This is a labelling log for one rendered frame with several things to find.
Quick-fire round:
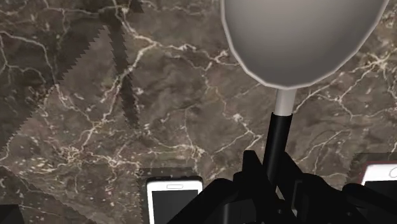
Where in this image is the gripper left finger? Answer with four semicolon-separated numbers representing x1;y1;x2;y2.
167;150;280;224

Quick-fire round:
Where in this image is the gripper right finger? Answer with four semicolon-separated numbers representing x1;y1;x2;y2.
280;151;397;224

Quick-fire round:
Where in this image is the grey ladle with black handle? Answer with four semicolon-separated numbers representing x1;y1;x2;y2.
219;0;390;191

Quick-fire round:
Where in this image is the white smartphone with dark screen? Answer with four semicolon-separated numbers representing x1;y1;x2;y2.
145;175;204;224

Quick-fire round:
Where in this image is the white smartphone with red edge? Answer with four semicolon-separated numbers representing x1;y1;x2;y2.
357;160;397;191

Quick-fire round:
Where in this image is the black block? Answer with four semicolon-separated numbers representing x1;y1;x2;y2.
0;204;25;224

